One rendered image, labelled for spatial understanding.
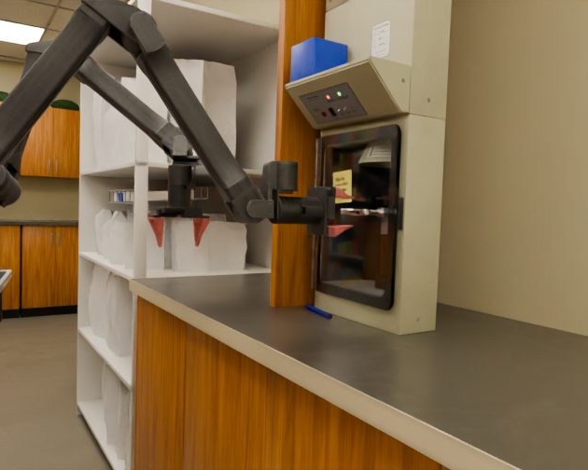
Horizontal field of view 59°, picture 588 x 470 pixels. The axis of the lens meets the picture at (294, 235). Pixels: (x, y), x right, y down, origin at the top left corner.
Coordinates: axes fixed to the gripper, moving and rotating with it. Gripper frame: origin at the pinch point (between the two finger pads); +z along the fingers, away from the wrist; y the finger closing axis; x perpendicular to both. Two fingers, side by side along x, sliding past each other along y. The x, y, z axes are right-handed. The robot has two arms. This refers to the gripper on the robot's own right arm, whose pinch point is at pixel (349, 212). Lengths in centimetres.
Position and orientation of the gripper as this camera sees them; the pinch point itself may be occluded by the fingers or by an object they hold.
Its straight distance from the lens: 117.1
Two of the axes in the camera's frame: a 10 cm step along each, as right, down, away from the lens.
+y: 0.3, -10.0, -0.5
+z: 8.4, 0.0, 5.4
